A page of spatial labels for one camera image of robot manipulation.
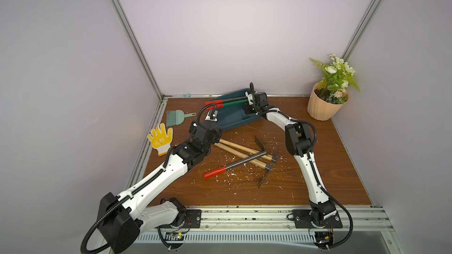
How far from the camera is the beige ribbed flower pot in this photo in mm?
967

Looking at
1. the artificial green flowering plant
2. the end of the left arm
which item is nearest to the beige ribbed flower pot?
the artificial green flowering plant

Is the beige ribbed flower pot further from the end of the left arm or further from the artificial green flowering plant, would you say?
the end of the left arm

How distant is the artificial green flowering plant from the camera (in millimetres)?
917
